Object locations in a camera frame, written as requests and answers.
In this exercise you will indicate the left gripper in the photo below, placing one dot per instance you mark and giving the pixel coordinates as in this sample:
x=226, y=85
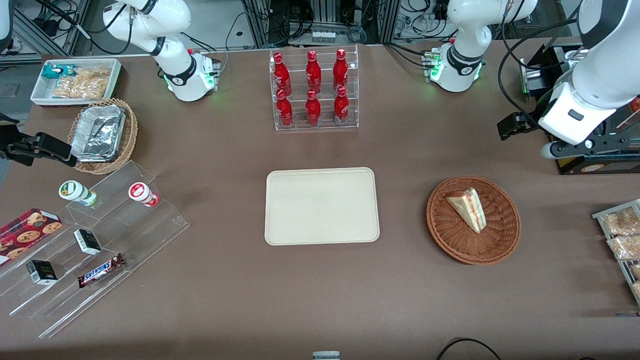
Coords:
x=531, y=121

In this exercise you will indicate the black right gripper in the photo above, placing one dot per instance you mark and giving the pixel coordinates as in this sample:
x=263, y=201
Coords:
x=11, y=143

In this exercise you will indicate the triangular sandwich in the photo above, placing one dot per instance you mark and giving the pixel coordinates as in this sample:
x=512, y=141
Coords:
x=469, y=207

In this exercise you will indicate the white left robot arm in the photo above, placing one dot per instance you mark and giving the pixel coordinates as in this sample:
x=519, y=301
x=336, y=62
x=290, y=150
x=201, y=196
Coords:
x=465, y=30

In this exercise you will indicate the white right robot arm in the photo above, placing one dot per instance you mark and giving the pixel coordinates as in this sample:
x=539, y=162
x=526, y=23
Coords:
x=172, y=50

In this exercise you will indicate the light wicker basket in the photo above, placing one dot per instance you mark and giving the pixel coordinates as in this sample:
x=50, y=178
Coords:
x=131, y=135

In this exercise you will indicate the round brown wicker basket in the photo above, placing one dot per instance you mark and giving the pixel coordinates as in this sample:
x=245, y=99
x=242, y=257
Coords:
x=460, y=246

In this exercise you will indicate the grey metal snack tray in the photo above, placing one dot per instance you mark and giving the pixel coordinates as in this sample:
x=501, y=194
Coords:
x=625, y=267

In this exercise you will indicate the beige plastic serving tray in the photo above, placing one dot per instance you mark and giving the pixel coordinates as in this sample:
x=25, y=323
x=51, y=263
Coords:
x=320, y=207

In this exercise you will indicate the green lid yogurt cup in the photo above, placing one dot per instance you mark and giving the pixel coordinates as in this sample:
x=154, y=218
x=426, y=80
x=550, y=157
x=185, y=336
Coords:
x=75, y=191

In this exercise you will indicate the stack of foil trays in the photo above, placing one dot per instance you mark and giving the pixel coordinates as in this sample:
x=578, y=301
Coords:
x=97, y=132

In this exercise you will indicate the white rectangular snack bin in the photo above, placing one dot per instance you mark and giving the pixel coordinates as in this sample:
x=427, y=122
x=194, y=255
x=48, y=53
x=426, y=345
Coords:
x=42, y=95

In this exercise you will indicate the clear bag of crackers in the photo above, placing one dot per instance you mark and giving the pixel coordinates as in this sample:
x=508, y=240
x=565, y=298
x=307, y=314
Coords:
x=85, y=82

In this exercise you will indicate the teal snack packet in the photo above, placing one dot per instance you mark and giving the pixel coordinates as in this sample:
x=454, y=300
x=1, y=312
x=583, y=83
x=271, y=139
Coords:
x=55, y=71

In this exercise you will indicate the red chocolate chip cookie box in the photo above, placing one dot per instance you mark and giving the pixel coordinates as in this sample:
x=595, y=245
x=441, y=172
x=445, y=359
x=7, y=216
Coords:
x=27, y=232

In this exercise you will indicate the red lid yogurt cup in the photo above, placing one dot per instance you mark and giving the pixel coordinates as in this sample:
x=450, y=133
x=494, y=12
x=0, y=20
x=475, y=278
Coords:
x=141, y=193

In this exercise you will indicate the small black white box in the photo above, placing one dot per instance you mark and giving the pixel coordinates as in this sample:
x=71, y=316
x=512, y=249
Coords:
x=41, y=272
x=87, y=241

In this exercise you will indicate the black food warmer appliance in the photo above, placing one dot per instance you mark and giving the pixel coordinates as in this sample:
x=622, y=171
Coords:
x=620, y=164

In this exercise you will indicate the clear acrylic stepped shelf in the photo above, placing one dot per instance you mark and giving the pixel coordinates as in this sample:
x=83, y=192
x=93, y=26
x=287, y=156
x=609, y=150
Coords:
x=150, y=230

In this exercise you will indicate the red sausage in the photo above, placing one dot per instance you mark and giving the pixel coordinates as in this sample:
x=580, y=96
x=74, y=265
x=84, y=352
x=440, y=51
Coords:
x=636, y=104

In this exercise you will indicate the snickers chocolate bar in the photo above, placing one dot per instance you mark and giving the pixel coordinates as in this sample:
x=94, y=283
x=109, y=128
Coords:
x=100, y=271

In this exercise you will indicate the clear bag of pastry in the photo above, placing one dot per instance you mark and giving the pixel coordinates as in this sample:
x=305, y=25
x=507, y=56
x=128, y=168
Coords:
x=622, y=221
x=636, y=289
x=635, y=271
x=625, y=247

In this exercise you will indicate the red cola bottle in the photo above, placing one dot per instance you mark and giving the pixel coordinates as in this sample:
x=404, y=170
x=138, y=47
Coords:
x=284, y=111
x=282, y=75
x=313, y=72
x=313, y=110
x=340, y=71
x=341, y=107

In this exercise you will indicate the clear acrylic bottle rack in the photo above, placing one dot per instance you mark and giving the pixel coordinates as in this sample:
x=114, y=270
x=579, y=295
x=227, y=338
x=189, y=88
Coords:
x=325, y=125

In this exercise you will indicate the white power strip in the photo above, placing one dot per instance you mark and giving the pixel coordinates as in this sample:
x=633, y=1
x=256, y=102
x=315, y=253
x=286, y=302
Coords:
x=323, y=36

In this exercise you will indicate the small grey device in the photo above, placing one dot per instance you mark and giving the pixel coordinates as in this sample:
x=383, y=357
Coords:
x=326, y=355

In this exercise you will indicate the grey wrist camera black bracket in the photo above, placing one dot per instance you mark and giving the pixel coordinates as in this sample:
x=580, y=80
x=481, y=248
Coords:
x=552, y=150

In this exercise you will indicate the aluminium frame rack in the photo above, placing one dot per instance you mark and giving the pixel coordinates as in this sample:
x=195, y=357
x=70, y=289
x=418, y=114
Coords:
x=325, y=15

